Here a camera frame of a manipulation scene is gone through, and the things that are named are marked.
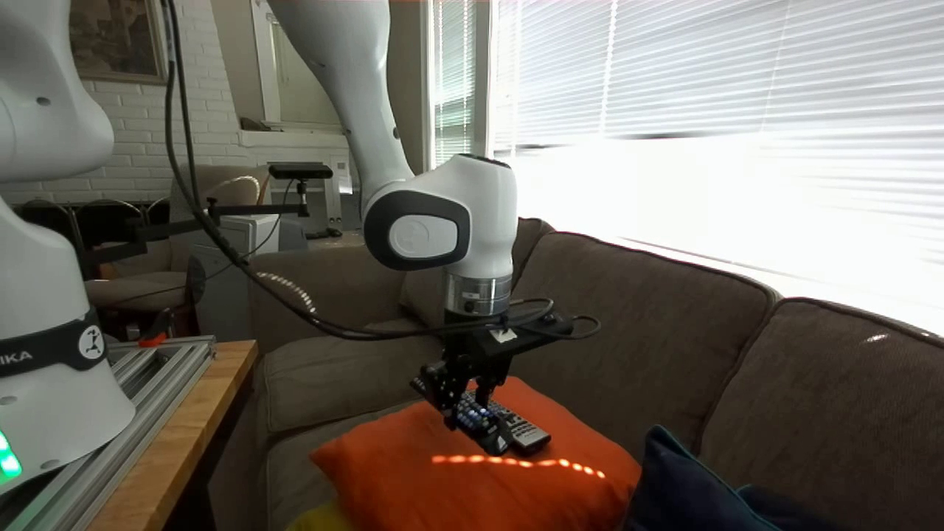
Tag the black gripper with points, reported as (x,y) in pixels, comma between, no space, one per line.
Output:
(476,363)

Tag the long black remote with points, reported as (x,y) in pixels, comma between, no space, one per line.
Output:
(527,434)

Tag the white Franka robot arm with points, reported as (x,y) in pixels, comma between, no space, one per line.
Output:
(461,215)

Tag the orange pillow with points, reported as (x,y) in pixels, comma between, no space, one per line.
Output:
(393,481)

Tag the taupe fabric sofa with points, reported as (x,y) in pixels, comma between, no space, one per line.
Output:
(334,383)

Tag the yellow pillow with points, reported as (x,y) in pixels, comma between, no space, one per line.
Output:
(315,521)

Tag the navy blue pillow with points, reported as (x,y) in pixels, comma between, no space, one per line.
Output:
(688,491)

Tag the wooden table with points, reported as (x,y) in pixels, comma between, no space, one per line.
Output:
(188,444)

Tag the beige armchair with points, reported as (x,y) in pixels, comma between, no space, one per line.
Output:
(195,192)

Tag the white window blinds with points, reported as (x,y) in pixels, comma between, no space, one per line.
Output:
(740,99)

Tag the black stereo camera on stand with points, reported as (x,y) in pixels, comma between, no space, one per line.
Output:
(300,168)

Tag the aluminium rail frame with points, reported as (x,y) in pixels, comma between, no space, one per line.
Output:
(148,386)

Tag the framed wall picture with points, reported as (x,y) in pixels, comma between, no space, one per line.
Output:
(120,40)

